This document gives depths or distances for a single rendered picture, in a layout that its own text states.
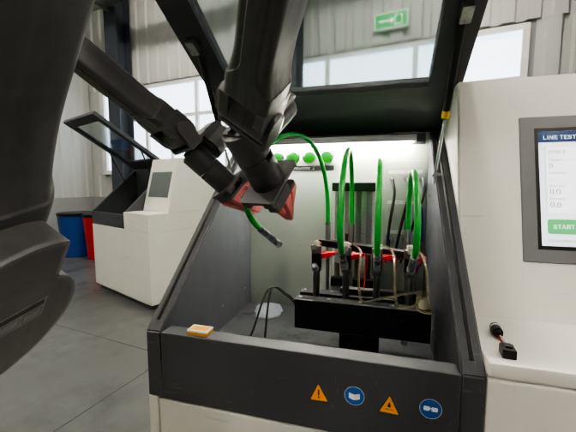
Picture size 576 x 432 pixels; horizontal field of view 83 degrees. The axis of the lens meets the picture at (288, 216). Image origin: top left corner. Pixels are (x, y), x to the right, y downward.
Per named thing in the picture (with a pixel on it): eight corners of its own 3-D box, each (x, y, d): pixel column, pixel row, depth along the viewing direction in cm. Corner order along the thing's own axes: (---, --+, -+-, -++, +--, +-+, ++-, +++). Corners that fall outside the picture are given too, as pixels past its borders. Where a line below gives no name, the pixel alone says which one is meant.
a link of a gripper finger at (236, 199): (259, 203, 84) (231, 178, 81) (272, 198, 78) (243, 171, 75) (244, 224, 81) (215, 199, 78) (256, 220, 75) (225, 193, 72)
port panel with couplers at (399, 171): (382, 255, 109) (385, 160, 106) (381, 252, 112) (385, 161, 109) (424, 257, 105) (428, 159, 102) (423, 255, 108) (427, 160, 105)
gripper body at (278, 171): (299, 167, 57) (284, 132, 52) (276, 212, 51) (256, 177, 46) (268, 168, 60) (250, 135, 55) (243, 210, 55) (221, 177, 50)
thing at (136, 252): (74, 291, 387) (62, 119, 367) (159, 272, 473) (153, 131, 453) (127, 320, 308) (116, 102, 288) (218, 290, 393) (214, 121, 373)
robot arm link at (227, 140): (210, 134, 47) (236, 137, 44) (239, 105, 50) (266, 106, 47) (233, 170, 52) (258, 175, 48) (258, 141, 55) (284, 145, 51)
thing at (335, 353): (163, 398, 76) (160, 332, 74) (174, 387, 80) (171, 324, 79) (457, 458, 59) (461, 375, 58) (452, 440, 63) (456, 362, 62)
